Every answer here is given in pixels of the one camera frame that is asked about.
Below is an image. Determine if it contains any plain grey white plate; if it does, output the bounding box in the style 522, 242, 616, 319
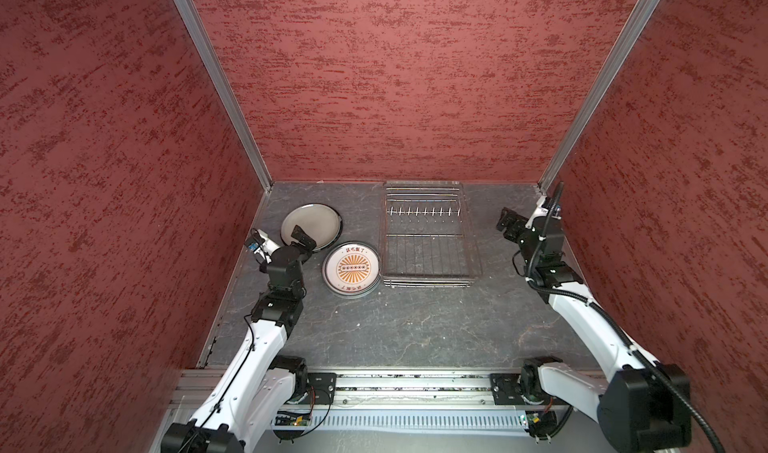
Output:
280, 203, 343, 251

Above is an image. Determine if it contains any floral plate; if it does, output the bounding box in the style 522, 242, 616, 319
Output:
324, 275, 381, 299

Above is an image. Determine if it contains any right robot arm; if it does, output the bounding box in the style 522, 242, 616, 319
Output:
496, 207, 692, 452

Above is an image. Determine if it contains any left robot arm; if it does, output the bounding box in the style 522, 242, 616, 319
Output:
160, 226, 316, 452

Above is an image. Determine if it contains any left circuit board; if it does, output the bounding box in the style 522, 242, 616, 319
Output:
274, 411, 313, 428

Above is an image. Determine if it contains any circuit board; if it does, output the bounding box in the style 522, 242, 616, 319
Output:
525, 411, 559, 437
274, 411, 313, 428

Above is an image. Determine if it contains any right circuit board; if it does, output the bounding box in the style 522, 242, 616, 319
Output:
525, 411, 559, 437

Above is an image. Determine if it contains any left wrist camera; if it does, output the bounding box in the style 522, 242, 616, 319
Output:
244, 228, 280, 263

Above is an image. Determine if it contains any wire dish rack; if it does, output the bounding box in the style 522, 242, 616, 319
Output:
380, 181, 481, 288

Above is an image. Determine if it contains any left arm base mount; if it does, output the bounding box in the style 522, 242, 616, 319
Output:
299, 372, 338, 406

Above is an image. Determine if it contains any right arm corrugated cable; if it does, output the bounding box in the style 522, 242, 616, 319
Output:
524, 181, 727, 453

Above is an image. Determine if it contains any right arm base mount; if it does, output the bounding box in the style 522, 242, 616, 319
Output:
489, 372, 566, 408

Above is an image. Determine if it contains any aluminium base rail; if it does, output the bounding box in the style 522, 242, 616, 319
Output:
313, 368, 519, 409

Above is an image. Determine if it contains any right aluminium corner post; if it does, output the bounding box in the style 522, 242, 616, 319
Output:
537, 0, 661, 194

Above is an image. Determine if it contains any aluminium corner post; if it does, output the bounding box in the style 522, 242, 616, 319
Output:
537, 0, 661, 194
172, 0, 274, 193

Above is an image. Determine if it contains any left aluminium corner post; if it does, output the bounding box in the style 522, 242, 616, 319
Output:
172, 0, 274, 193

